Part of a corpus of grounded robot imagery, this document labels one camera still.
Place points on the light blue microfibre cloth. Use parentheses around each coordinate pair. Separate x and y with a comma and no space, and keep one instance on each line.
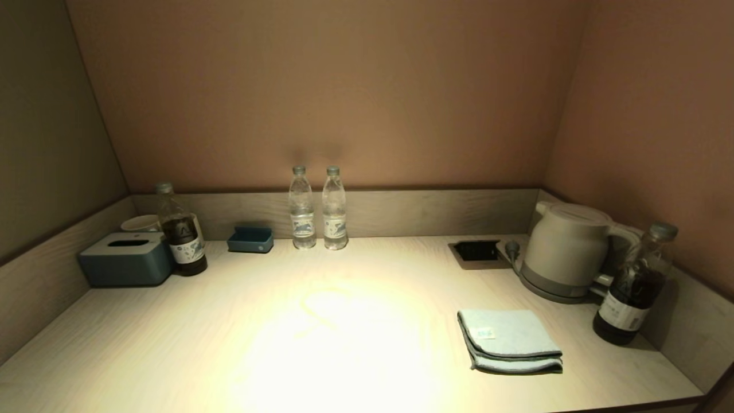
(510,335)

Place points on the clear water bottle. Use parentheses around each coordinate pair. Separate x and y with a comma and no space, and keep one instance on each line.
(335,218)
(302,218)

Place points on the black recessed power socket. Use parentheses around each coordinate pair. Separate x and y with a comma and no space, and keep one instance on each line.
(476,250)

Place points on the small blue plastic tray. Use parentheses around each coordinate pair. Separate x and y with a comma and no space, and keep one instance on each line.
(250,244)

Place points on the grey power plug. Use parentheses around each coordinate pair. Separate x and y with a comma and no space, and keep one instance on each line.
(512,248)

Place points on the dark tea bottle white label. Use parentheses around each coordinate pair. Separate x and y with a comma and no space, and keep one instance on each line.
(183,244)
(631,292)

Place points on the white electric kettle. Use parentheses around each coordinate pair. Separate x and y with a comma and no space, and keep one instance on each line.
(565,246)

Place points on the grey kettle base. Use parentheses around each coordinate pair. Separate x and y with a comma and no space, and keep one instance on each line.
(550,292)

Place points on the white ceramic cup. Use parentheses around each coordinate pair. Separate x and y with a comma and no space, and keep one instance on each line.
(140,223)

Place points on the blue-grey tissue box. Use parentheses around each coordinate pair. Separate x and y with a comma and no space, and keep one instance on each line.
(123,267)

